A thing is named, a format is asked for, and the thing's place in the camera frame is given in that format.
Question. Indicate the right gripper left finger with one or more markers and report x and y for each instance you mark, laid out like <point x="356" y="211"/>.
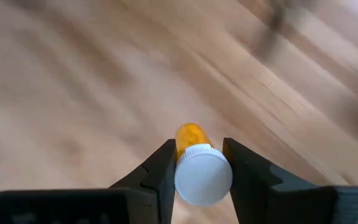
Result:
<point x="135" y="205"/>

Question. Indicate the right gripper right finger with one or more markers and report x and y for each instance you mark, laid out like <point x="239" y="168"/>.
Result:
<point x="275" y="202"/>

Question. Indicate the orange medicine bottle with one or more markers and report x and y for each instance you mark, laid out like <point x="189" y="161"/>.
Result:
<point x="202" y="177"/>

